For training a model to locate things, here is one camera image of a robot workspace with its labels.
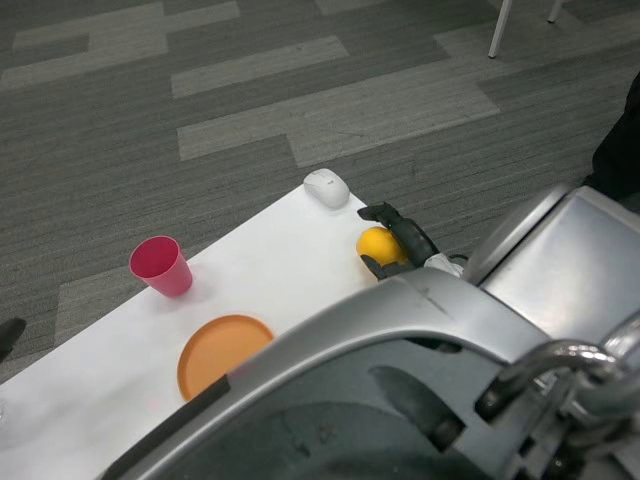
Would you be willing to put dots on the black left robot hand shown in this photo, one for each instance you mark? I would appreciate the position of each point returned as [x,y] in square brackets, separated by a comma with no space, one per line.
[10,337]

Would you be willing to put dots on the white thin desk leg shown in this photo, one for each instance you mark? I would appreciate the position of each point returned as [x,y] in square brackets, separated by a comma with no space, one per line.
[554,10]

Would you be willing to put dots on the orange round plate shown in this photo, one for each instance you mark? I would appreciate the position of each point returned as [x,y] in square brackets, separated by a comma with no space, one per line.
[220,350]

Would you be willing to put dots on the yellow lemon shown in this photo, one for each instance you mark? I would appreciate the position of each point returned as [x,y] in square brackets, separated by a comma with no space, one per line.
[380,245]

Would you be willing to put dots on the white slanted desk leg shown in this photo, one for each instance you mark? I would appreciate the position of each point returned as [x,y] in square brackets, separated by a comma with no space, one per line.
[500,27]

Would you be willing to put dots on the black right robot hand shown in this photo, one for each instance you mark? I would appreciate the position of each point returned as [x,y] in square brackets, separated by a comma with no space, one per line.
[417,242]

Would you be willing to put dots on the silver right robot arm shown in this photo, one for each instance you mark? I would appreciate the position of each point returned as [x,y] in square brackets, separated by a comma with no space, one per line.
[565,260]

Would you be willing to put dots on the pink plastic cup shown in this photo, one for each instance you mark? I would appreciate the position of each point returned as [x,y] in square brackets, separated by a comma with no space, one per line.
[162,272]

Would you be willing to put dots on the person in black trousers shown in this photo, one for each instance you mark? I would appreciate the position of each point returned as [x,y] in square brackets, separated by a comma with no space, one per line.
[620,160]

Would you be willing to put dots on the white computer mouse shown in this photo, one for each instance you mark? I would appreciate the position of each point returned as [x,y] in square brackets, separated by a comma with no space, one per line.
[326,187]

